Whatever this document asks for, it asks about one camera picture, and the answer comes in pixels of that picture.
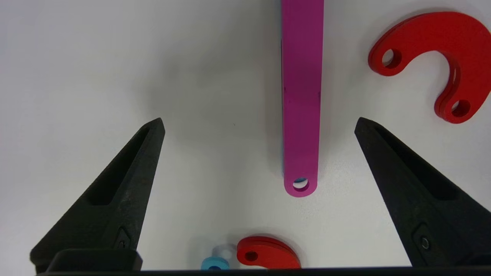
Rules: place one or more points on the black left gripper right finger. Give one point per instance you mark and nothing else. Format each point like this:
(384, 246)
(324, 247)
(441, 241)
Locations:
(429, 214)

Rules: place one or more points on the red C-shaped piece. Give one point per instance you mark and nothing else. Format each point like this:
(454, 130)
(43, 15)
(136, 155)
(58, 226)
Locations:
(460, 34)
(276, 255)

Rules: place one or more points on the long pink bar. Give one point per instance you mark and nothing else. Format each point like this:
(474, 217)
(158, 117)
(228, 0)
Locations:
(301, 96)

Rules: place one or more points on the long blue bar orange underside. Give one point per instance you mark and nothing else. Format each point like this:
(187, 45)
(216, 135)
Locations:
(215, 264)

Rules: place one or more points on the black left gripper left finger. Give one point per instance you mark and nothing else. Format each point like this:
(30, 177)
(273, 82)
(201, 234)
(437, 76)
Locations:
(122, 199)

